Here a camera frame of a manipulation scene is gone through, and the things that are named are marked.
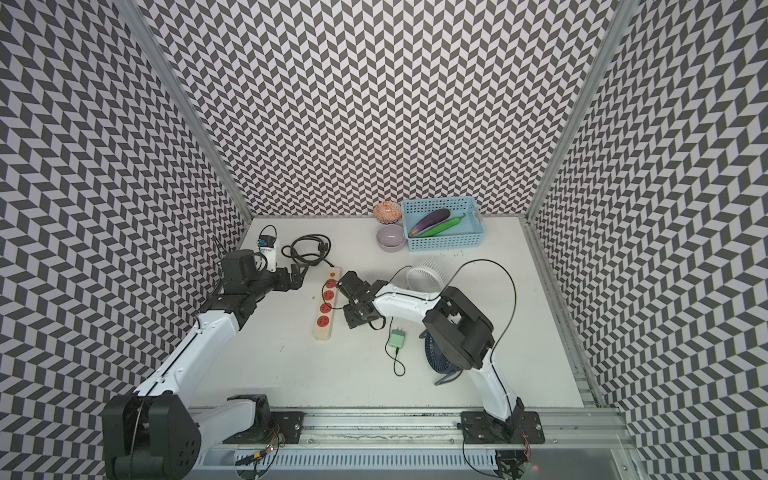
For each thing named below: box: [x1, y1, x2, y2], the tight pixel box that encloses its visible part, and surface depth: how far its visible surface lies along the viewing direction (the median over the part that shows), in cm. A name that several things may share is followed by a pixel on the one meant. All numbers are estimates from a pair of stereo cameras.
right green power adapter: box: [389, 327, 406, 348], surface depth 89 cm
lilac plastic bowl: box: [376, 224, 407, 253], surface depth 110 cm
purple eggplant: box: [408, 208, 451, 238], surface depth 114 cm
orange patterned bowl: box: [373, 201, 403, 225], surface depth 121 cm
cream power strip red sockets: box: [314, 267, 341, 340], surface depth 93 cm
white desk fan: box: [405, 267, 447, 295], surface depth 92 cm
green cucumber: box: [418, 213, 466, 238], surface depth 113 cm
